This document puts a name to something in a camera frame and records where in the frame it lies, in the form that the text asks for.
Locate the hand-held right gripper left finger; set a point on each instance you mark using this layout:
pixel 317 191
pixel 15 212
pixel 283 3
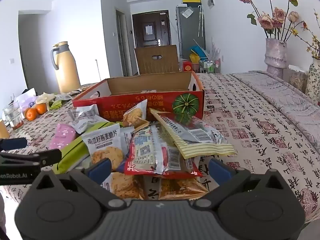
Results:
pixel 100 171

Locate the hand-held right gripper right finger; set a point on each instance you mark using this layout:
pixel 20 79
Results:
pixel 220 170

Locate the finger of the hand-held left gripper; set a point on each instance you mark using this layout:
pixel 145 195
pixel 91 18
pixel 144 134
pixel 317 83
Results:
pixel 12 143
pixel 37 157

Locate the large red white snack packet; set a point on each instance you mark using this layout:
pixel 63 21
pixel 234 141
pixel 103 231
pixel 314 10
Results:
pixel 150 155

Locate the red cardboard box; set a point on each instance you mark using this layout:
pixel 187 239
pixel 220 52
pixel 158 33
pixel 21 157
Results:
pixel 150 102

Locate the glass cup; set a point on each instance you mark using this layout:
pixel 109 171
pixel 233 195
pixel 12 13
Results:
pixel 12 117

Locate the orange cookie snack packet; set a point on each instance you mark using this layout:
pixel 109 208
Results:
pixel 125 186

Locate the white cookie crisp packet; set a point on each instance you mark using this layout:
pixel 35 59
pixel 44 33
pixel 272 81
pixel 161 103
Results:
pixel 105 142

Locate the pink snack packet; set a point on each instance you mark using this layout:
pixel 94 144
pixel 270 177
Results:
pixel 61 136

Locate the orange fruit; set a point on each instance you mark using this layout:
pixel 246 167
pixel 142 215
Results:
pixel 41 108
pixel 31 114

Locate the yellow striped snack packet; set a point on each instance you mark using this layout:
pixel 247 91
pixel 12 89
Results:
pixel 200 140

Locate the small white snack packet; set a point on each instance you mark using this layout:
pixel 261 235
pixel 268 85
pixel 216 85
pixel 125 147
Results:
pixel 83 112
pixel 90 125

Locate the white purple plastic bag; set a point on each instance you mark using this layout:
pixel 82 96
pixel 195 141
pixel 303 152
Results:
pixel 25 97

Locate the small green snack packet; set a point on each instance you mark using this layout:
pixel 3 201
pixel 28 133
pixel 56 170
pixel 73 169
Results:
pixel 55 105

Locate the crumpled white plastic wrap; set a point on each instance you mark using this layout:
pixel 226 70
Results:
pixel 45 97

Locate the white orange cookie packet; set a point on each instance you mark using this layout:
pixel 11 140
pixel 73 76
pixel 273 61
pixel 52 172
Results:
pixel 135 115

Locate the yellow thermos jug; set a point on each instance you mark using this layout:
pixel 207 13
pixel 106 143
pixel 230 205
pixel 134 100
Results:
pixel 66 72

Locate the grey patterned cloth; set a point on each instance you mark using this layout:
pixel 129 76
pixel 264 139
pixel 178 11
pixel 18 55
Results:
pixel 287 105

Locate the white mop pole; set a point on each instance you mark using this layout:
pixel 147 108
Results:
pixel 97 70

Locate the metal rolling cart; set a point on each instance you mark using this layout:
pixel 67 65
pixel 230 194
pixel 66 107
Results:
pixel 211 66

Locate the red gift box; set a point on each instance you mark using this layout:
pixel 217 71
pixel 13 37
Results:
pixel 187 66

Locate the yellow bag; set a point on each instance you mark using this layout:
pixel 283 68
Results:
pixel 194 58

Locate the jar with white lid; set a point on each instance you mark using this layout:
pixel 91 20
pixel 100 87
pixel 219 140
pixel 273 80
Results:
pixel 296 78

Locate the wooden chair back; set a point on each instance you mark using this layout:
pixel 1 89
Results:
pixel 155 65

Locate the blue plastic dustpan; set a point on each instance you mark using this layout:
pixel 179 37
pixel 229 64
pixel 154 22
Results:
pixel 198 50

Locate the pink flower vase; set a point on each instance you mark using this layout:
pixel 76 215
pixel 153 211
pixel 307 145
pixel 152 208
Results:
pixel 276 55

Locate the patterned ceramic vase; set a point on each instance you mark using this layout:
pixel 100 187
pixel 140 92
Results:
pixel 313 80

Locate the grey refrigerator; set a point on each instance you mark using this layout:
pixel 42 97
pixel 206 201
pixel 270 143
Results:
pixel 190 32

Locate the dark brown door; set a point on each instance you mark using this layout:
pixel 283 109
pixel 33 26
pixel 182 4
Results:
pixel 138 30

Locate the white folded umbrella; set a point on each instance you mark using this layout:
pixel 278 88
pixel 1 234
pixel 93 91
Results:
pixel 200 20

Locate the yellow flower twigs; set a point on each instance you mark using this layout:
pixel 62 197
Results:
pixel 312 42

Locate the dried pink roses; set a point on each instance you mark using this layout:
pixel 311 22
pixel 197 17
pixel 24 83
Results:
pixel 271 18

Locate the yellow black box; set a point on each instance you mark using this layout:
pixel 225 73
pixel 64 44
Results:
pixel 191 1

